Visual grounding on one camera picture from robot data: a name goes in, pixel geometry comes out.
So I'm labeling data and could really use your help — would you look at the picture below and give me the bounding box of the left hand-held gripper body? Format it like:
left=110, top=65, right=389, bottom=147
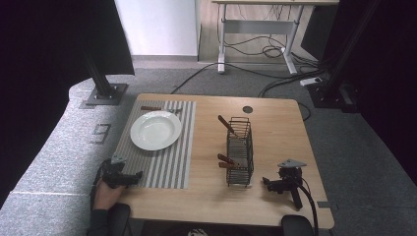
left=99, top=153, right=130, bottom=190

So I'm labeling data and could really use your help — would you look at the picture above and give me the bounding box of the bundle of black cables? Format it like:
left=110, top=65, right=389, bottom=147
left=224, top=4, right=321, bottom=67

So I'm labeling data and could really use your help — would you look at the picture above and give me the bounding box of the white desk frame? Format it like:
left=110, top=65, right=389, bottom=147
left=210, top=0, right=340, bottom=76

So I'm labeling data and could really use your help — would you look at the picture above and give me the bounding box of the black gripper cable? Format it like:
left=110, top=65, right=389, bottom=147
left=297, top=178, right=320, bottom=236

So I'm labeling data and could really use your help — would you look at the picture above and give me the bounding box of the white panel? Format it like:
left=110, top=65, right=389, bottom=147
left=114, top=0, right=199, bottom=57

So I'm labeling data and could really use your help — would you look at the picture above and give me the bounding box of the black chair armrest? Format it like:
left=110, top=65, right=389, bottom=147
left=280, top=214, right=315, bottom=236
left=108, top=203, right=133, bottom=236

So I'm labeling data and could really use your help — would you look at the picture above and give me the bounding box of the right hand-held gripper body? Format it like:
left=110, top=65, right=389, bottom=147
left=270, top=158, right=308, bottom=210

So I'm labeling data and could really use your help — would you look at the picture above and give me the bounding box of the black curtain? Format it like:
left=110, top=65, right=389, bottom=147
left=0, top=0, right=136, bottom=207
left=300, top=0, right=417, bottom=186

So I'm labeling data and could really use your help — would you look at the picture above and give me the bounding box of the black wire basket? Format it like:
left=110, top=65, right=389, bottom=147
left=225, top=116, right=255, bottom=188

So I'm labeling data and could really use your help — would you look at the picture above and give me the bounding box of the grey striped placemat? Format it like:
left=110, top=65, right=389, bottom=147
left=112, top=99, right=197, bottom=190

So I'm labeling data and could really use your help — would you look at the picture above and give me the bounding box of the wooden-handled fork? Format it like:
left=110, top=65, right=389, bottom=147
left=140, top=105, right=183, bottom=114

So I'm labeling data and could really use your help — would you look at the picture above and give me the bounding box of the wooden-handled utensil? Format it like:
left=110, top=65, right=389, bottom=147
left=217, top=152, right=240, bottom=166
left=217, top=161, right=241, bottom=170
left=217, top=114, right=239, bottom=138

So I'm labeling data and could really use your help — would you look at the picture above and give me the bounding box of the grey floor socket plate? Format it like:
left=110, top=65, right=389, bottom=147
left=90, top=123, right=112, bottom=146

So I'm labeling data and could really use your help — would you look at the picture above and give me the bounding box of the white power strip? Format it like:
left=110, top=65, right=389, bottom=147
left=299, top=76, right=325, bottom=88

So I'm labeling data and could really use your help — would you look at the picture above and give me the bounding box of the black floor cable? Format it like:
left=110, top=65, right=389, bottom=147
left=170, top=62, right=296, bottom=95
left=258, top=67, right=328, bottom=98

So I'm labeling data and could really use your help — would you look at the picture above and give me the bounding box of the white plate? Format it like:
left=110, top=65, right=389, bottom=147
left=130, top=110, right=182, bottom=151

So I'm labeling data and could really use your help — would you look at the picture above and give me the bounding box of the black metal stand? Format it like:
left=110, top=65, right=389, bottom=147
left=82, top=52, right=129, bottom=106
left=308, top=0, right=383, bottom=110

